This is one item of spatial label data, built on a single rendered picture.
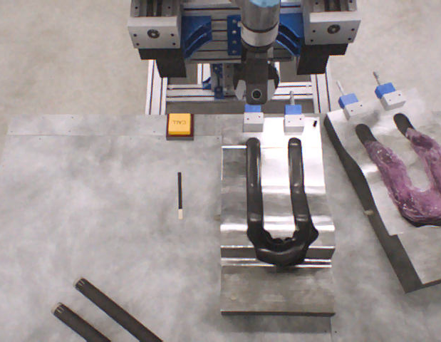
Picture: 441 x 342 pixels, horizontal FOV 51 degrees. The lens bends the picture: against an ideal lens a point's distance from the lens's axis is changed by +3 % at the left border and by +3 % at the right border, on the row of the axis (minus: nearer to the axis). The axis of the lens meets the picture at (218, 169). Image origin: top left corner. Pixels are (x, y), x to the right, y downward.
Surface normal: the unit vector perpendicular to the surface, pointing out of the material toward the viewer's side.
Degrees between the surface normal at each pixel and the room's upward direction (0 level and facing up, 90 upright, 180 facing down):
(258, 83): 29
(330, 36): 90
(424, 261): 0
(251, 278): 0
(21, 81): 0
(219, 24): 90
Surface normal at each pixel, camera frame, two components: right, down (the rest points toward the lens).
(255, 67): -0.07, 0.06
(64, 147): -0.04, -0.44
